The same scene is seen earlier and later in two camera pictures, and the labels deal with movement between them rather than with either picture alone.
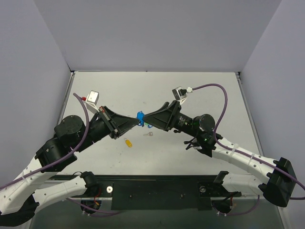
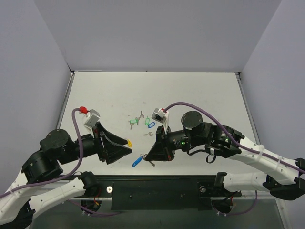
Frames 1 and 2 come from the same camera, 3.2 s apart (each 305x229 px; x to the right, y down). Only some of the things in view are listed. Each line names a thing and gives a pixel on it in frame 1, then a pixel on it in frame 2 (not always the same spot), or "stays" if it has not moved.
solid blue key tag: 141,116 -> 137,161
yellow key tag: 128,142 stays
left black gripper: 108,122 -> 101,145
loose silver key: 150,133 stays
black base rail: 161,192 stays
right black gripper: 174,116 -> 165,143
